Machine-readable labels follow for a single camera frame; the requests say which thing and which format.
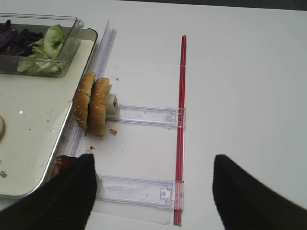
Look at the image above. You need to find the white bun pusher block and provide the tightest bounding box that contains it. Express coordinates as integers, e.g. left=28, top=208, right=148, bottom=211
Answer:
left=106, top=94, right=119, bottom=118

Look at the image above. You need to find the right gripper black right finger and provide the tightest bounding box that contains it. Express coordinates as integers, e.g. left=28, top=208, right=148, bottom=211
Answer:
left=212, top=155, right=307, bottom=230

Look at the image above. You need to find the front sesame bun top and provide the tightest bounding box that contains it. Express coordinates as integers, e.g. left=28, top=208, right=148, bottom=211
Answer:
left=72, top=72, right=96, bottom=130

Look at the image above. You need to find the right red strip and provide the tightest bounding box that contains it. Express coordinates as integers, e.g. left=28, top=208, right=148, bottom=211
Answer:
left=174, top=35, right=187, bottom=226

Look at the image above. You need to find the cream metal tray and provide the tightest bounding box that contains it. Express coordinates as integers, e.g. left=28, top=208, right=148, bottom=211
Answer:
left=0, top=28, right=98, bottom=199

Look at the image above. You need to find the clear plastic salad container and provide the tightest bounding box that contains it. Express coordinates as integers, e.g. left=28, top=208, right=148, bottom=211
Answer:
left=0, top=13, right=84, bottom=77

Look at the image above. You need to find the shredded purple cabbage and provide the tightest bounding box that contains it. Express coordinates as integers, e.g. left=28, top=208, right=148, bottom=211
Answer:
left=0, top=20, right=43, bottom=57

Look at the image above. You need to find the green lettuce in container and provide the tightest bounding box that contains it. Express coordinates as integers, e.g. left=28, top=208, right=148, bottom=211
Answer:
left=17, top=24, right=65, bottom=74

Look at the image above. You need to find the clear bun pusher track right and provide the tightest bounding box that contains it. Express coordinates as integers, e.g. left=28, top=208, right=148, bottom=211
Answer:
left=106, top=105, right=178, bottom=128

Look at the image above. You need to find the clear patty pusher track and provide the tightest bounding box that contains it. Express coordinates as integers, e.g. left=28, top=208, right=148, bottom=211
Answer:
left=96, top=175, right=184, bottom=211

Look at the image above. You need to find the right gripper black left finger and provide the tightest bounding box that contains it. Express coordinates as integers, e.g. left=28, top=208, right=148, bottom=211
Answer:
left=0, top=154, right=97, bottom=230

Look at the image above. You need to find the right long clear rail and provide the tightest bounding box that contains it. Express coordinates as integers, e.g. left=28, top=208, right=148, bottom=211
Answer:
left=58, top=22, right=119, bottom=157

